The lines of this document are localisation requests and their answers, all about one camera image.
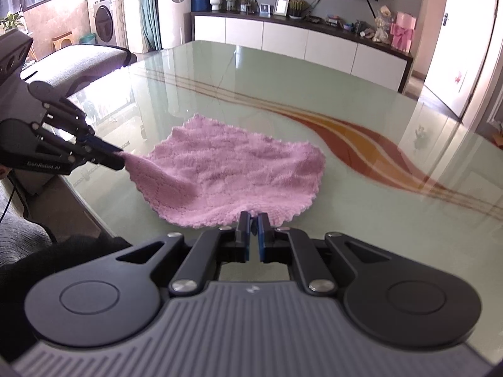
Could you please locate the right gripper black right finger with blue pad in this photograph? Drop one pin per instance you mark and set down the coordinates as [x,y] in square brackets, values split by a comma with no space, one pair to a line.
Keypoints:
[392,299]

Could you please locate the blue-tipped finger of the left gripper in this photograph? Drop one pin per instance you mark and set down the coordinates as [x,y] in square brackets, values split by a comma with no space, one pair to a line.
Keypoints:
[62,114]

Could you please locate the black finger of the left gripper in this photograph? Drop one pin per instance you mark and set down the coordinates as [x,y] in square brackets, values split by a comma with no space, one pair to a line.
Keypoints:
[33,148]

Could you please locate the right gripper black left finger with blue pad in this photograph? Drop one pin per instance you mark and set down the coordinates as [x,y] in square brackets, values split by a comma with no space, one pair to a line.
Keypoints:
[105,301]

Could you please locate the pink knitted towel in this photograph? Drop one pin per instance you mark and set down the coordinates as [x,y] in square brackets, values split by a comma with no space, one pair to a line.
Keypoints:
[206,173]

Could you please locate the grey sofa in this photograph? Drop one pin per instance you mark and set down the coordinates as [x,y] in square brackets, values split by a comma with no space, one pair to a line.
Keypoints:
[70,69]

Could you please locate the white washing machine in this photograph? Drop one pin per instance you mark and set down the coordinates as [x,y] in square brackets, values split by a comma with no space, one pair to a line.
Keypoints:
[107,22]

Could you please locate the teal curtain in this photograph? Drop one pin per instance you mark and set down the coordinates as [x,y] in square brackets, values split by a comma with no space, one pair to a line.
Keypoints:
[150,24]

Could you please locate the white tall air conditioner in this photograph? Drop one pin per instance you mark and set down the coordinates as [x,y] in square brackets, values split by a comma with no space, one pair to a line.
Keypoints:
[174,22]

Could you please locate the blue pot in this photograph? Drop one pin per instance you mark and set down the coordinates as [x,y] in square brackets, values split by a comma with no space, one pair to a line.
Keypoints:
[201,5]

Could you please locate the white dark-topped sideboard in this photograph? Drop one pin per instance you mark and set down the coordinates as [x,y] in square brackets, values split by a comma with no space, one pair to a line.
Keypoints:
[324,45]

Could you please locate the small cactus plant pot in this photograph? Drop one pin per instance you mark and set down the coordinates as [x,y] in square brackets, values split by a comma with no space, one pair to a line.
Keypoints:
[296,8]

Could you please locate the doll figurine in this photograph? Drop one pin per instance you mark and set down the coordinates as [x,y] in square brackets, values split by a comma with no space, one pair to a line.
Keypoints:
[383,22]

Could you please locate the pink gift box with bow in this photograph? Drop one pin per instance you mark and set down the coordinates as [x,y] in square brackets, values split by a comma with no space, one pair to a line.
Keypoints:
[402,32]

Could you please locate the white door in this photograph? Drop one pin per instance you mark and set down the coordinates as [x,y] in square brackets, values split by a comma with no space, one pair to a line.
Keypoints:
[461,48]

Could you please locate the white picture frame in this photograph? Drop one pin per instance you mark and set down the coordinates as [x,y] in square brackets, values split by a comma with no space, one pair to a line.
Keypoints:
[281,8]

